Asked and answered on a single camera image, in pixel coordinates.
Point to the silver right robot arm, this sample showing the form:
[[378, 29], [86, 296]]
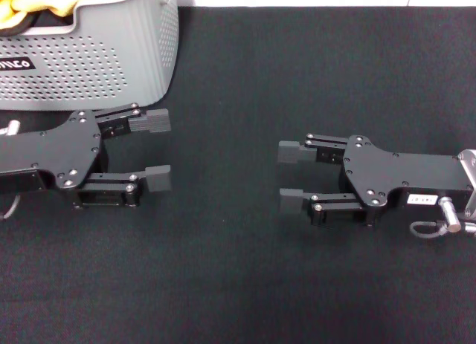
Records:
[[469, 173]]

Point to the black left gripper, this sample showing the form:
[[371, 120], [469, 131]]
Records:
[[56, 151]]

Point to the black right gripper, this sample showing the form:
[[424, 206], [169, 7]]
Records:
[[409, 173]]

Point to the black tablecloth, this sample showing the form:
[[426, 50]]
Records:
[[238, 269]]

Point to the grey perforated storage box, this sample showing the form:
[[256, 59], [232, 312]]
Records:
[[122, 39]]

